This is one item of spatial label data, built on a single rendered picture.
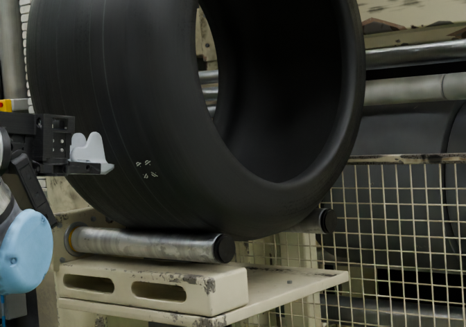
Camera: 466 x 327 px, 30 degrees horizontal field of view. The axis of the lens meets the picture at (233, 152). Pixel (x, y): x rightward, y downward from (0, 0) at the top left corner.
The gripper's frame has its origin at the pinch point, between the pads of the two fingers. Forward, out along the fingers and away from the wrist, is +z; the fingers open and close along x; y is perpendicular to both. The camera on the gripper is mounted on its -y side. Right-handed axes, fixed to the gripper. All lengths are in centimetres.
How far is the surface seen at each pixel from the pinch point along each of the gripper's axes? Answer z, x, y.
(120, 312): 12.1, 9.7, -22.5
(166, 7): 0.0, -12.1, 22.2
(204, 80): 58, 33, 22
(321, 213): 41.4, -9.2, -6.5
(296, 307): 81, 25, -30
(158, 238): 13.2, 2.3, -10.3
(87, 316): 22.6, 30.1, -26.1
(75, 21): -4.5, 1.8, 21.3
